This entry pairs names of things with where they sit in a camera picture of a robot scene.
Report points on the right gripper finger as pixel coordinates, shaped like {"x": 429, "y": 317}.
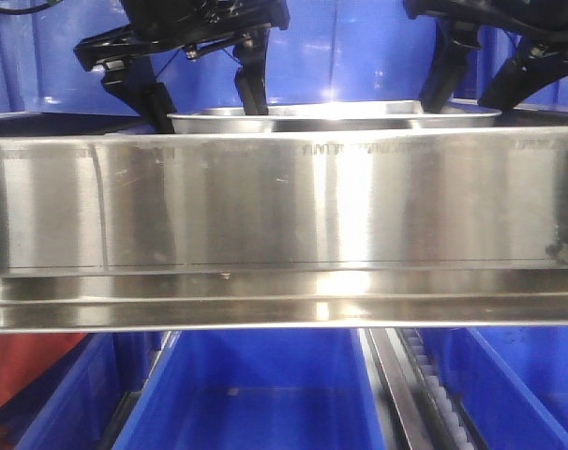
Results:
{"x": 534, "y": 66}
{"x": 450, "y": 70}

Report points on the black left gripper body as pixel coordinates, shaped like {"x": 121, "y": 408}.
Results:
{"x": 160, "y": 26}

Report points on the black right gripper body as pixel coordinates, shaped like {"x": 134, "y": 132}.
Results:
{"x": 545, "y": 21}

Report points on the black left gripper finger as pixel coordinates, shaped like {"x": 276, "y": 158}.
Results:
{"x": 135, "y": 83}
{"x": 249, "y": 79}

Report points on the silver metal tray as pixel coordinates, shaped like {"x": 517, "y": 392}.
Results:
{"x": 335, "y": 116}

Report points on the large blue bin right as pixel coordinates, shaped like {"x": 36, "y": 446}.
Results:
{"x": 332, "y": 51}

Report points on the large blue bin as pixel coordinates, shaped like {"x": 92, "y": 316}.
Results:
{"x": 39, "y": 72}
{"x": 332, "y": 51}

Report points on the large blue bin left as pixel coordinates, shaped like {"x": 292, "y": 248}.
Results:
{"x": 39, "y": 72}

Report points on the lower blue bin right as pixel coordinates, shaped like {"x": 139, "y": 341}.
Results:
{"x": 511, "y": 381}

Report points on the lower blue bin left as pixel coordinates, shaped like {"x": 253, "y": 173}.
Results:
{"x": 88, "y": 406}

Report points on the lower blue bin centre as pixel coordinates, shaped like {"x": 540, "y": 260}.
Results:
{"x": 257, "y": 389}

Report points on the white roller track centre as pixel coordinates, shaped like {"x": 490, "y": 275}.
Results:
{"x": 414, "y": 409}

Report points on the stainless steel front shelf rail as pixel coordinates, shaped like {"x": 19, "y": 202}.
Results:
{"x": 423, "y": 227}

